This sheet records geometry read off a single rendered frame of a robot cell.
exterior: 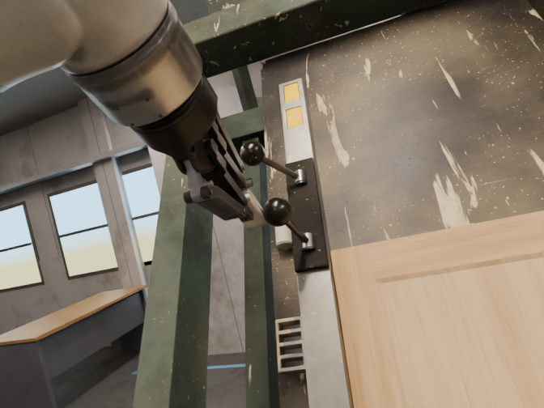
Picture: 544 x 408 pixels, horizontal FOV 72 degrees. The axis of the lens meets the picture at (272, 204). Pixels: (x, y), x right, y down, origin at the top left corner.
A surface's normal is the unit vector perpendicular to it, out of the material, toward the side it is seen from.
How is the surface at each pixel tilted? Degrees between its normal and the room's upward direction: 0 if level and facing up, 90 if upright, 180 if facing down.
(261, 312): 55
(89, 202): 90
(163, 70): 125
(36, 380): 90
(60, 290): 90
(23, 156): 90
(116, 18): 141
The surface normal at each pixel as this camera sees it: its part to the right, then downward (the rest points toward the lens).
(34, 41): 0.42, 0.83
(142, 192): -0.32, 0.10
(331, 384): -0.32, -0.50
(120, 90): 0.11, 0.83
